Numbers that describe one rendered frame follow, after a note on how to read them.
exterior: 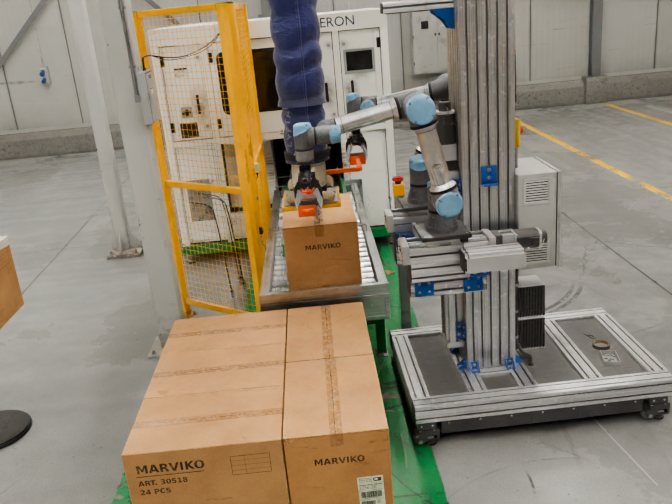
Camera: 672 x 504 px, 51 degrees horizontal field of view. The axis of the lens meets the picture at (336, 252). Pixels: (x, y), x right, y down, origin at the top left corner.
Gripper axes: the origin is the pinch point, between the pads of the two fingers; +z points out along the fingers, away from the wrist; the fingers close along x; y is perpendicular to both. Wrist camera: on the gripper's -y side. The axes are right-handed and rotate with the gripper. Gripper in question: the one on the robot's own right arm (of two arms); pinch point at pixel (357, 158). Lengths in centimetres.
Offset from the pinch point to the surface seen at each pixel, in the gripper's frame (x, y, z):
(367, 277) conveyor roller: 1, -3, 71
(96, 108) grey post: -212, -251, -10
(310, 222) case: -28.1, 14.4, 29.1
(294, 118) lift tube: -30, 39, -31
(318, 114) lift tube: -19, 37, -31
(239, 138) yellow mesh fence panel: -68, -48, -8
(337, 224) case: -13.8, 20.0, 29.8
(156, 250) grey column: -127, -42, 56
